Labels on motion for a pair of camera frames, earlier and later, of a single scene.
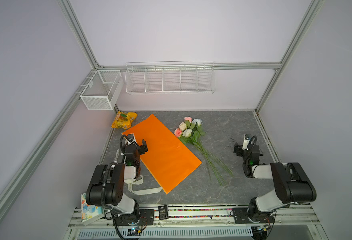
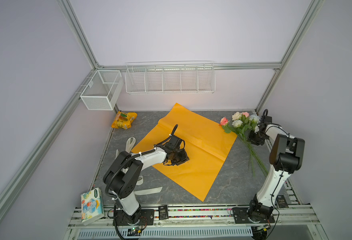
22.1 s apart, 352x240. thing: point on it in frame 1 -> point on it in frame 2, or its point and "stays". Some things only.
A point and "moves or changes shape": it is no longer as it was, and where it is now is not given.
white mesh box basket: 103,90 stays
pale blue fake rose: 198,121 -> 255,117
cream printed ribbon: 138,180 stays
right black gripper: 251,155 -> 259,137
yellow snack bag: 123,120 stays
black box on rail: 163,212 stays
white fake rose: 212,159 -> 238,123
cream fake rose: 182,126 -> 236,116
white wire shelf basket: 170,77 stays
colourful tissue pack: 89,213 stays
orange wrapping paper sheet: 168,160 moves or changes shape
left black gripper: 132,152 -> 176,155
